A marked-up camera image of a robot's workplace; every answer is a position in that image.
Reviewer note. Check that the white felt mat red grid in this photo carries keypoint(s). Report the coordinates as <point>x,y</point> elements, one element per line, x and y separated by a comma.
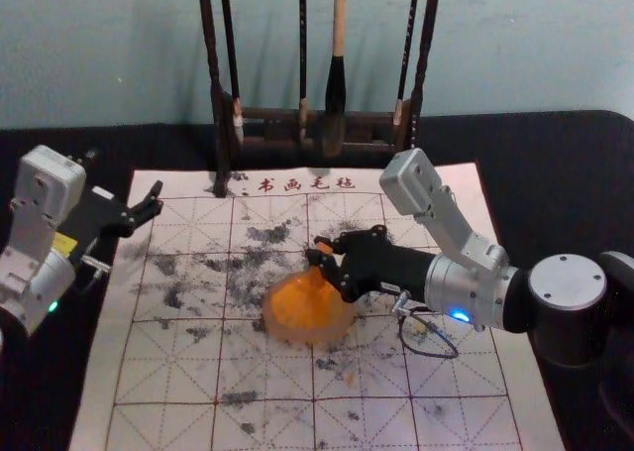
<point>208,352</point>

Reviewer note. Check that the right robot arm silver black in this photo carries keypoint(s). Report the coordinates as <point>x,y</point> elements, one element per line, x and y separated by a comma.
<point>564,287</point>

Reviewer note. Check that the dark wooden brush rack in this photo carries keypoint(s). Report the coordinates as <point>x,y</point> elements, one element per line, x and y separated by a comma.
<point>220,124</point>

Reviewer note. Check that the black table cloth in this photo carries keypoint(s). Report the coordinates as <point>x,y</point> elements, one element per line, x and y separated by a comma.
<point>535,163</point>

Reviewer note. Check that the translucent orange plastic bag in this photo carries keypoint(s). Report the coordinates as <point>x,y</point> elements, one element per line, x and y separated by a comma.
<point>307,312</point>

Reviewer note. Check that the thin dark calligraphy brush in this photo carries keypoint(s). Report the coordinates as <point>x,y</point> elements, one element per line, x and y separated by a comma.
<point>231,54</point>
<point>407,54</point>
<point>302,54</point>

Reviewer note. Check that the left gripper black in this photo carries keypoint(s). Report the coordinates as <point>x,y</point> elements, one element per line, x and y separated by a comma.
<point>96,223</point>

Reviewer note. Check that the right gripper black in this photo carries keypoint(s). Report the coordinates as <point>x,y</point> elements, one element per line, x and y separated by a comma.
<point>386,267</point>

